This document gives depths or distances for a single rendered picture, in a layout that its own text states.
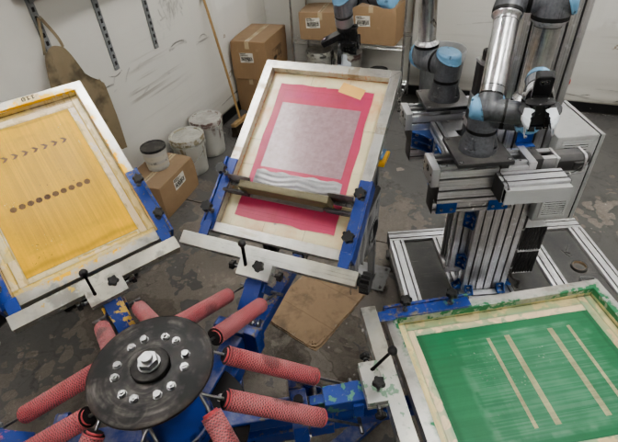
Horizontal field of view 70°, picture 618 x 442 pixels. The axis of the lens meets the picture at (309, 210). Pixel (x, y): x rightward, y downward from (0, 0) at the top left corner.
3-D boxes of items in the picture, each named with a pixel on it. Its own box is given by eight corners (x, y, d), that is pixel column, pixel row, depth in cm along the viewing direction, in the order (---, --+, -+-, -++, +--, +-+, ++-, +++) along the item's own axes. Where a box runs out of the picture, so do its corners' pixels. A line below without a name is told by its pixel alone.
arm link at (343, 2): (356, -14, 169) (339, -4, 167) (359, 13, 178) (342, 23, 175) (343, -20, 173) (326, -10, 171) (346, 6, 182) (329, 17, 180)
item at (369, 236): (362, 233, 239) (364, 185, 218) (378, 237, 236) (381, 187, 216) (335, 297, 206) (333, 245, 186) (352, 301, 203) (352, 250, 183)
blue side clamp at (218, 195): (233, 163, 183) (225, 155, 177) (243, 164, 181) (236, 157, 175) (207, 231, 175) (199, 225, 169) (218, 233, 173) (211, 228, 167)
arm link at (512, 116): (502, 121, 148) (509, 90, 141) (539, 126, 144) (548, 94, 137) (501, 132, 142) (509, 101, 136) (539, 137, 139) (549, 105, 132)
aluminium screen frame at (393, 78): (269, 64, 195) (267, 59, 191) (402, 76, 176) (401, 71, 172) (208, 231, 173) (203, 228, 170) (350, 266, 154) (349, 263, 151)
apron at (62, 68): (122, 144, 351) (69, 2, 285) (130, 145, 348) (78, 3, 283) (72, 181, 313) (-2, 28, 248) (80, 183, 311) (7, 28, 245)
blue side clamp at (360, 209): (362, 186, 165) (360, 178, 159) (375, 188, 163) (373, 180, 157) (341, 263, 157) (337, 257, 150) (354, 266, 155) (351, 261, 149)
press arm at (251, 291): (257, 264, 159) (252, 261, 155) (272, 267, 157) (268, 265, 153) (242, 311, 154) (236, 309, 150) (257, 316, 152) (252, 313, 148)
